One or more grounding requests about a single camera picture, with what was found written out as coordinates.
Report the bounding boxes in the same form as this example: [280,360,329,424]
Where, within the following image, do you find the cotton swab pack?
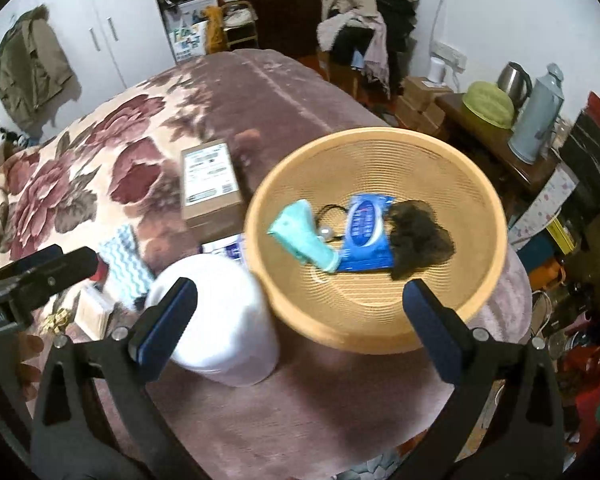
[74,285,116,340]

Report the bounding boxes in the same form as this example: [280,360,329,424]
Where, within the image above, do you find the stacked cardboard boxes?
[396,76,454,136]

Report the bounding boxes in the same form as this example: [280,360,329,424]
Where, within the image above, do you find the yellow plush toy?
[202,6,225,54]

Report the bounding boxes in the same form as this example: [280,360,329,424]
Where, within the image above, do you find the yellow measuring tape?
[38,308,73,335]

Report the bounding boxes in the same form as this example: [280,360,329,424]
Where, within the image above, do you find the orange plastic mesh basket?
[244,127,508,354]

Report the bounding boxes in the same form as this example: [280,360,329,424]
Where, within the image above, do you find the red makeup sponge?
[91,257,109,284]

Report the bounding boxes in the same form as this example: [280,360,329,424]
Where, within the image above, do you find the black hair tie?
[313,202,351,244]

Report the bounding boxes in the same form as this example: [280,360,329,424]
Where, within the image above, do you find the olive green jacket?
[0,4,74,130]

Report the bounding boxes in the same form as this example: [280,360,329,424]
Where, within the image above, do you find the pile of clothes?
[316,0,419,94]

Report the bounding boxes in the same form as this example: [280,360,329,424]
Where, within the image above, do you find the blue white tissue pack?
[201,233,246,266]

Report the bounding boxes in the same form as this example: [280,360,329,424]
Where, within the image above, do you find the white plastic jar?
[145,254,279,387]

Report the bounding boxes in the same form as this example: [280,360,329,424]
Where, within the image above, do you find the grey-green thermos flask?
[508,63,565,165]

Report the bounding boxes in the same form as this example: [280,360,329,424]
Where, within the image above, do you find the blue wet wipes pack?
[337,193,394,272]

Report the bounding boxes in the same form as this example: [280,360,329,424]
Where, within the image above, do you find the dark wooden side table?
[434,93,560,194]

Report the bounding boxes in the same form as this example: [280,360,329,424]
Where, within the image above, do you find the wooden rack chair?
[221,0,259,51]

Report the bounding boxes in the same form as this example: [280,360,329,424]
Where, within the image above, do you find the brown cardboard box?
[181,140,246,243]

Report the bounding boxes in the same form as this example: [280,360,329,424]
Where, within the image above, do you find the panda plush toy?
[0,122,30,151]

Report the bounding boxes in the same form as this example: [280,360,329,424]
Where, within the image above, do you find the white wardrobe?
[9,0,178,106]

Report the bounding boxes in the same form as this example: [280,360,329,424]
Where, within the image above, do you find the white cup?
[426,56,446,84]

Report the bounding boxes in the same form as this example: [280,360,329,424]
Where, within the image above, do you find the steel electric kettle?
[496,62,533,110]

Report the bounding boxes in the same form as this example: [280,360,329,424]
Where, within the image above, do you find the person's left hand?
[3,333,44,402]

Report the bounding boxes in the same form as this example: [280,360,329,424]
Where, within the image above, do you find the blue white wavy cloth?
[98,226,155,311]

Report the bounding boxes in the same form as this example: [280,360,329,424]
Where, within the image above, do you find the white printed shopping bag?
[162,0,218,64]

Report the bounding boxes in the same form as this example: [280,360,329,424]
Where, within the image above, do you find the floral plush blanket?
[0,48,534,478]

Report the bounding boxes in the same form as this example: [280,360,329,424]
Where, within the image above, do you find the black hair net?
[387,200,455,281]

